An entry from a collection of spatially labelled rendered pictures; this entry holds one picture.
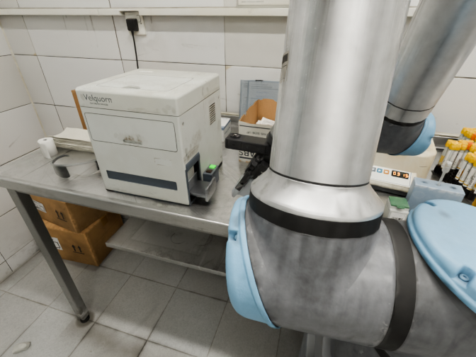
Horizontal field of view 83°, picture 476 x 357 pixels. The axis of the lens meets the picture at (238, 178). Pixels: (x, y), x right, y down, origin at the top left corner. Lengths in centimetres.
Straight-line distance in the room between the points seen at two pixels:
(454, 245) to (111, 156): 73
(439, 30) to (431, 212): 20
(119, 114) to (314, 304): 61
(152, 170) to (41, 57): 122
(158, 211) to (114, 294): 105
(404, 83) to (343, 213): 25
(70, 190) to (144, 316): 89
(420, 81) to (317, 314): 30
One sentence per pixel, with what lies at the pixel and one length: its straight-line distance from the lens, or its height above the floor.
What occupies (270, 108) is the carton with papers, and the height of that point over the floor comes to 99.
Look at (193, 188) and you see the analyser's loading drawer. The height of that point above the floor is 92.
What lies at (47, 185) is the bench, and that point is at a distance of 101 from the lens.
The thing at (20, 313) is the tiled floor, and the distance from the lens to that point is 192.
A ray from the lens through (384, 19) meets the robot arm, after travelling 22.
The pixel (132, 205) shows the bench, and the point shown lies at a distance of 80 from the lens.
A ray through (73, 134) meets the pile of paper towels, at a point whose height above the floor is 91.
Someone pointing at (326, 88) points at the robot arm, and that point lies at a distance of 20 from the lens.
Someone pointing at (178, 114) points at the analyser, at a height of 113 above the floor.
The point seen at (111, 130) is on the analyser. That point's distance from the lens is 76.
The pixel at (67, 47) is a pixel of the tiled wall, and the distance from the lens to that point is 169.
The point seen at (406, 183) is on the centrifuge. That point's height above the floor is 91.
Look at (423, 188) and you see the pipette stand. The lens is 78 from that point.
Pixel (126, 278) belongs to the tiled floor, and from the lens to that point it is 180.
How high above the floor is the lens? 133
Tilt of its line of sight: 32 degrees down
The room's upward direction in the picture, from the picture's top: straight up
